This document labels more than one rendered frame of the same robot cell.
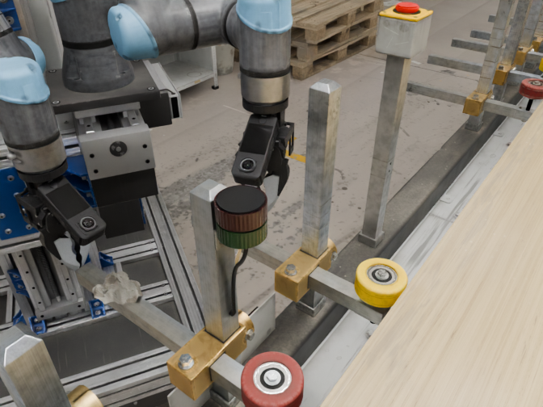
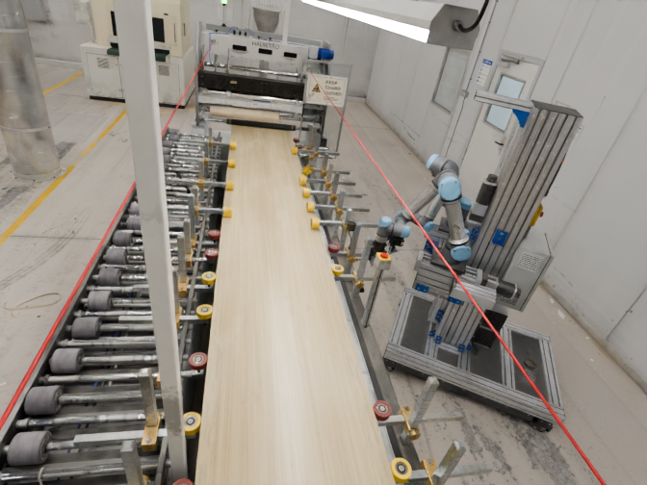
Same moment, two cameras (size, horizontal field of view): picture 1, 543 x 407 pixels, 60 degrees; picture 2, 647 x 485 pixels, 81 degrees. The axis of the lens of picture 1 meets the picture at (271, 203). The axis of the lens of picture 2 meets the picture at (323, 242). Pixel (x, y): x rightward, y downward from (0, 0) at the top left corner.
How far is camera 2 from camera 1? 2.65 m
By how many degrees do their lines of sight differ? 96
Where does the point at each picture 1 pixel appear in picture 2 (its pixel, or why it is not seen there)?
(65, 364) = (414, 320)
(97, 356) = (411, 327)
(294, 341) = (348, 287)
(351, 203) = not seen: outside the picture
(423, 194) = (372, 357)
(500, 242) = (323, 288)
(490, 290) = (317, 275)
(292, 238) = not seen: hidden behind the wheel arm
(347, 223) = not seen: outside the picture
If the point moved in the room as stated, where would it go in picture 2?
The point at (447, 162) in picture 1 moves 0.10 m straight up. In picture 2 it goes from (384, 389) to (388, 376)
